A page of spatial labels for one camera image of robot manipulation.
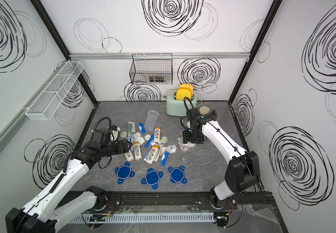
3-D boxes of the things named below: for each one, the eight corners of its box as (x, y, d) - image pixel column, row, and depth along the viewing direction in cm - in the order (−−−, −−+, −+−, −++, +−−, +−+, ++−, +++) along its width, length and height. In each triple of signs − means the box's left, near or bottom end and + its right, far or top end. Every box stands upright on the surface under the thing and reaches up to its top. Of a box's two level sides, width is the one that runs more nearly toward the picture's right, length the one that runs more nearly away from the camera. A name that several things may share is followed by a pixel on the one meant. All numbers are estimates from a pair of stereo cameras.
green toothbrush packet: (129, 134, 102) (128, 132, 100) (128, 123, 108) (127, 121, 106) (136, 133, 102) (135, 131, 101) (135, 122, 109) (134, 120, 107)
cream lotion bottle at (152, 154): (144, 161, 89) (143, 159, 87) (153, 145, 96) (152, 143, 94) (151, 164, 88) (151, 162, 86) (160, 148, 95) (159, 145, 93)
